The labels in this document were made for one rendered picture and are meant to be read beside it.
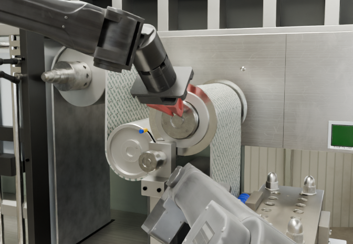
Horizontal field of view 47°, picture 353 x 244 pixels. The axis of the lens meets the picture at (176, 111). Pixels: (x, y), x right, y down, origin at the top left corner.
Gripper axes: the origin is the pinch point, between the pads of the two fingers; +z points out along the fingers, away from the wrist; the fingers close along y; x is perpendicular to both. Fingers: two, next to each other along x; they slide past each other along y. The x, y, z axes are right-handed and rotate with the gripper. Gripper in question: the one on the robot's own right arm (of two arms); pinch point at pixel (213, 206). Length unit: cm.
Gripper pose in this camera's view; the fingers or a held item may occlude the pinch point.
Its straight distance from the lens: 86.1
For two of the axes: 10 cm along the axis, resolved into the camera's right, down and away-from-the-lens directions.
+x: 1.9, -9.1, 3.5
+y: 9.2, 0.5, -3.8
